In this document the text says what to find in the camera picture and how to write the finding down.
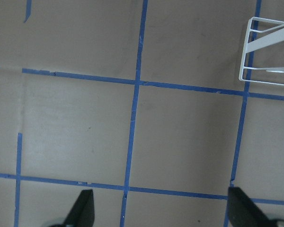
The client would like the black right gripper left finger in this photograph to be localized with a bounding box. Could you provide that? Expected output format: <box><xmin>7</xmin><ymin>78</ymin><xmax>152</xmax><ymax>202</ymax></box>
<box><xmin>62</xmin><ymin>189</ymin><xmax>95</xmax><ymax>227</ymax></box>

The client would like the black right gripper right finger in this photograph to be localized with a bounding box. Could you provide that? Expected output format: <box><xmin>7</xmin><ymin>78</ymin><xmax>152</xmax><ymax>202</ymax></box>
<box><xmin>228</xmin><ymin>187</ymin><xmax>272</xmax><ymax>227</ymax></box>

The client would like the white wire rack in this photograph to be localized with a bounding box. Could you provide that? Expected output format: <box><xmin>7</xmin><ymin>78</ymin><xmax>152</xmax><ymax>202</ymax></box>
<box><xmin>239</xmin><ymin>17</ymin><xmax>284</xmax><ymax>87</ymax></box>

